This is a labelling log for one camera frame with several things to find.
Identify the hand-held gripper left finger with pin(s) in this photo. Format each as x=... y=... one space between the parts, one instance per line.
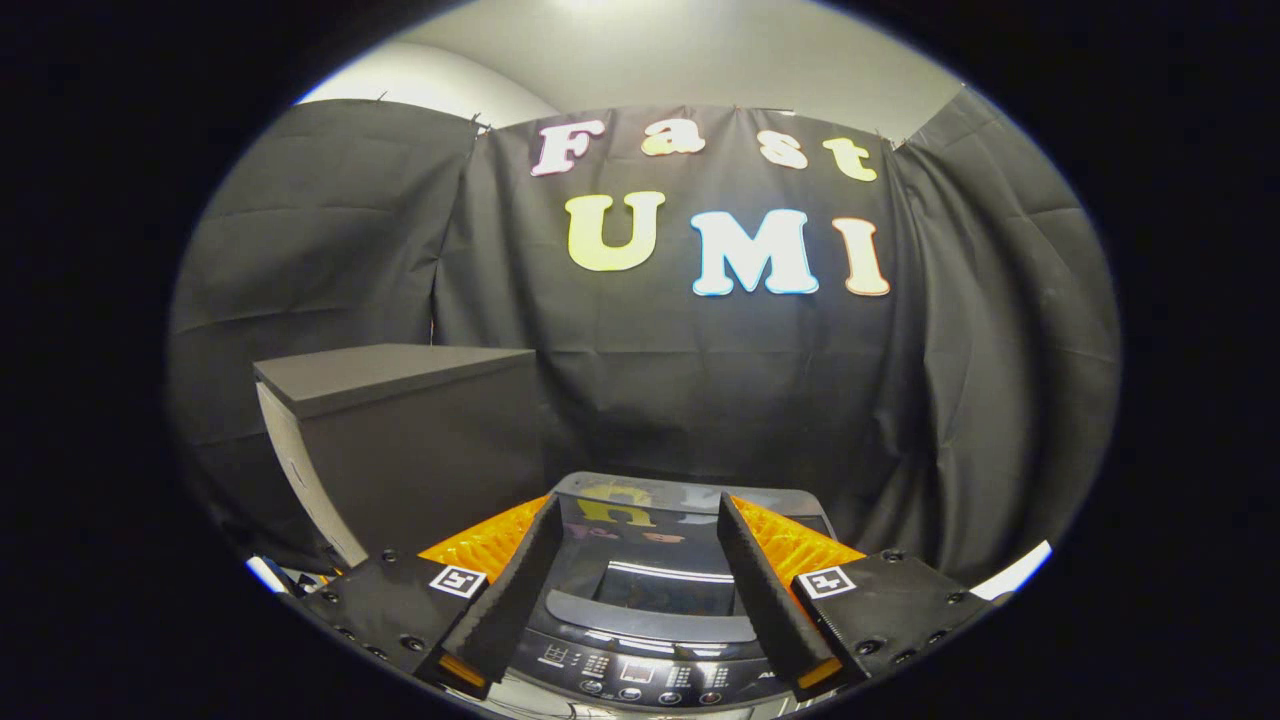
x=520 y=590

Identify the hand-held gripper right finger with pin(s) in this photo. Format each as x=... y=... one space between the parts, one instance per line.
x=765 y=600

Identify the dark grey washing machine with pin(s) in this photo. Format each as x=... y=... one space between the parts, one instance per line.
x=640 y=675

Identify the dark grey cabinet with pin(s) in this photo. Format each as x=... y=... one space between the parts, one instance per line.
x=420 y=450

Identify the black backdrop cloth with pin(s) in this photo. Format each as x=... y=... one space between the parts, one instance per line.
x=700 y=380

